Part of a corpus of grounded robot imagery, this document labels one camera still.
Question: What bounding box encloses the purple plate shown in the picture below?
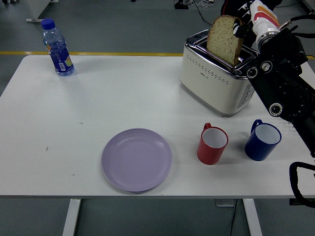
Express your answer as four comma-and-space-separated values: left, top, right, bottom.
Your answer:
101, 127, 173, 193

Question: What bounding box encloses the white table leg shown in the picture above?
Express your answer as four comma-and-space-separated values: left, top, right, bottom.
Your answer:
62, 198, 82, 236
242, 198, 263, 236

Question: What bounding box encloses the black floor cable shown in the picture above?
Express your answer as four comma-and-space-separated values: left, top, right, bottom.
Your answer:
193, 0, 217, 27

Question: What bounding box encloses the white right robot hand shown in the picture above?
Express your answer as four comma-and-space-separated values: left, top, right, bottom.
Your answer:
232, 0, 281, 39

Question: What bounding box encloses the clear under-table bracket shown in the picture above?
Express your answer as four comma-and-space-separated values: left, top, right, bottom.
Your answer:
216, 198, 237, 207

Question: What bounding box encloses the blue water bottle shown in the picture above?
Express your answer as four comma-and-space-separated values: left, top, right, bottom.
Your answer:
40, 18, 75, 77

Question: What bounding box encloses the black under-table cable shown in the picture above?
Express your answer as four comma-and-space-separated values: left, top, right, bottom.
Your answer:
229, 199, 238, 236

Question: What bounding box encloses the red mug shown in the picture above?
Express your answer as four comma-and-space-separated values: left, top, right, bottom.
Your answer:
196, 122, 229, 165

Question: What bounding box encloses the black power strip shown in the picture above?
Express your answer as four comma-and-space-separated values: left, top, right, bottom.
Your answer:
173, 0, 189, 10

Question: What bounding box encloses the blue mug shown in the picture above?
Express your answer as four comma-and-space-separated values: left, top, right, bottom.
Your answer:
244, 119, 282, 162

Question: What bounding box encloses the cream chrome toaster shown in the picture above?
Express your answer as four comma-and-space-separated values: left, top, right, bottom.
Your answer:
179, 29, 259, 118

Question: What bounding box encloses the white furniture base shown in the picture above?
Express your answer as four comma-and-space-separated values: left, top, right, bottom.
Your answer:
26, 0, 60, 23

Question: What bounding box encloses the brown bread slice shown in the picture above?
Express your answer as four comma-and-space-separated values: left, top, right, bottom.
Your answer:
206, 15, 244, 66

